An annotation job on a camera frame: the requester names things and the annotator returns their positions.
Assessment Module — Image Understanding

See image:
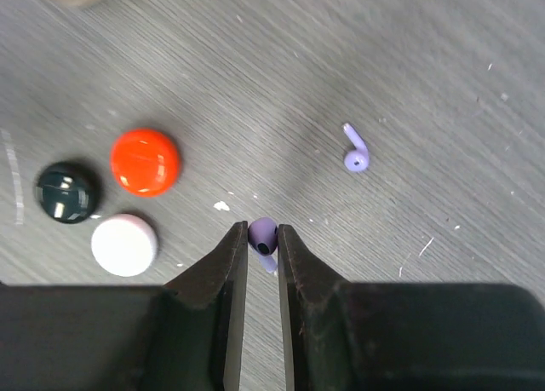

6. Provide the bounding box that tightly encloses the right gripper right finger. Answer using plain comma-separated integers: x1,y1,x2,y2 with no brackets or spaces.
278,224,366,390

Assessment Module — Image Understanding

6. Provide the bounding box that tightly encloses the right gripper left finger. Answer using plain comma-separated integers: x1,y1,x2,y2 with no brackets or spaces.
161,221,248,390

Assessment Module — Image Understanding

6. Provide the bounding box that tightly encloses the purple earbud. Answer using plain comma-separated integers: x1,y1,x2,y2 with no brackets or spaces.
248,217,278,273
343,123,370,172

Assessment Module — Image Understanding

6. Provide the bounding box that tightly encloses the black earbud case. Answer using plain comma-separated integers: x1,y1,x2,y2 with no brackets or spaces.
34,161,101,225

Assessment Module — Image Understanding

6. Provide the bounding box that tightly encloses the white earbud case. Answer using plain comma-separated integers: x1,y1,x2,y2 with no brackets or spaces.
90,214,159,278

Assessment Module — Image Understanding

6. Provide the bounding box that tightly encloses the red earbud case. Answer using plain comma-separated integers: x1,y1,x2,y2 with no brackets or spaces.
110,128,182,198

